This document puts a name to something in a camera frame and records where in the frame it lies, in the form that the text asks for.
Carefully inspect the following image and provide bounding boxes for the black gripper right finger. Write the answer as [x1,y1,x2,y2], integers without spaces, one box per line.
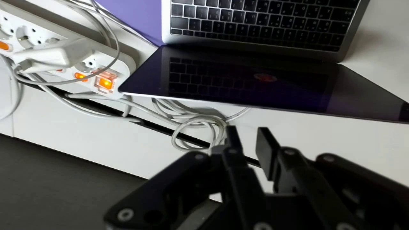
[255,125,409,230]

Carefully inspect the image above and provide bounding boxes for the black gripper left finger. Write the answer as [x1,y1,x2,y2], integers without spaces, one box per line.
[104,123,269,230]

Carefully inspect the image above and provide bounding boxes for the dark grey laptop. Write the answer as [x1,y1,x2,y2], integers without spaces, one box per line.
[118,0,409,125]

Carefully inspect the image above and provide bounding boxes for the white laptop charger adapter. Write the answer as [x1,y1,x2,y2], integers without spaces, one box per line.
[12,37,100,74]

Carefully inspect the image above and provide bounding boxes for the white power strip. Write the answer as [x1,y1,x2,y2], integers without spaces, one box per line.
[0,6,139,102]

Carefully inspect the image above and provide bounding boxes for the purple paper mat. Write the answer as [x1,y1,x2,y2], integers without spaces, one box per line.
[95,0,167,47]

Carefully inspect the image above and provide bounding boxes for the thin white charger cable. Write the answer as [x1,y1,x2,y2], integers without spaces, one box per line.
[121,93,254,153]

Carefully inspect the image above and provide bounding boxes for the white looping cable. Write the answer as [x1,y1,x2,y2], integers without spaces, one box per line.
[63,0,125,83]

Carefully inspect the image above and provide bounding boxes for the thick white power cable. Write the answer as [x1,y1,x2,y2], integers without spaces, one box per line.
[0,53,29,123]

